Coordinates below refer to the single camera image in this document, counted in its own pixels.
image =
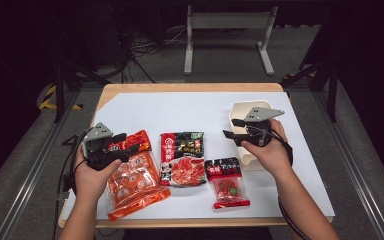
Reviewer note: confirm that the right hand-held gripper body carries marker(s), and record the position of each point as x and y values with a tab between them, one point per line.
260	115

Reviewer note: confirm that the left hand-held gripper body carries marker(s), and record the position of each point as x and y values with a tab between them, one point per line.
97	133

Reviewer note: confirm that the person's right hand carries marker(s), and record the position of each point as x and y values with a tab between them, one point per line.
273	156

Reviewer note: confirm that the person's left hand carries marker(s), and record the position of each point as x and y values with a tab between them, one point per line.
91	180

